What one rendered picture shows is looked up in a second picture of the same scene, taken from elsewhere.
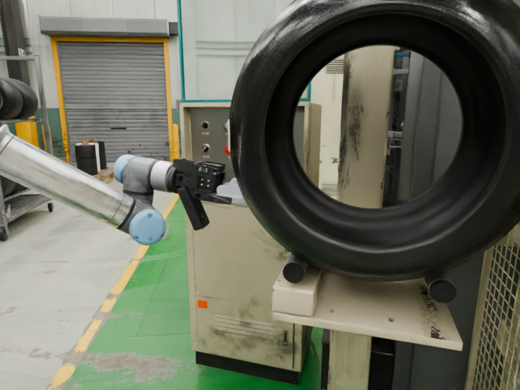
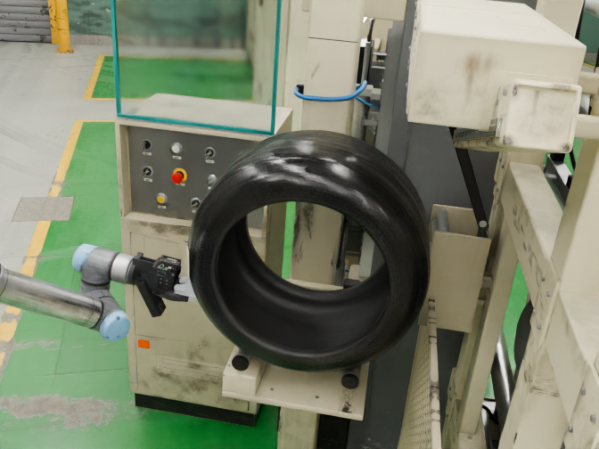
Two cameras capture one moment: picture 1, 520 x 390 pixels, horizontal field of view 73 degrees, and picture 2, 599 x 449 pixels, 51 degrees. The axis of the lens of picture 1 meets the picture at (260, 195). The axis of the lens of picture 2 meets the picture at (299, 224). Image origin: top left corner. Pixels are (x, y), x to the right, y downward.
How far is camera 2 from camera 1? 0.93 m
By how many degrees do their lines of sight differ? 15
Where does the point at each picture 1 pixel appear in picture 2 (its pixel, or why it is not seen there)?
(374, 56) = not seen: hidden behind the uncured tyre
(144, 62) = not seen: outside the picture
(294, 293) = (241, 378)
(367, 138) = (319, 219)
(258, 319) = (210, 362)
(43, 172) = (34, 298)
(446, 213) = (375, 305)
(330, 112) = not seen: hidden behind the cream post
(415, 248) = (328, 355)
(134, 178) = (94, 272)
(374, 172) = (325, 250)
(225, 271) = (171, 310)
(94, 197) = (72, 310)
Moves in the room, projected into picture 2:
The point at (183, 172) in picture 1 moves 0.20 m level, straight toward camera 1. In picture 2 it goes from (142, 269) to (152, 312)
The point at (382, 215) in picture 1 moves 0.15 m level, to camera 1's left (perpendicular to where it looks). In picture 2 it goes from (325, 299) to (272, 299)
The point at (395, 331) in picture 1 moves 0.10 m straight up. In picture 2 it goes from (317, 406) to (320, 375)
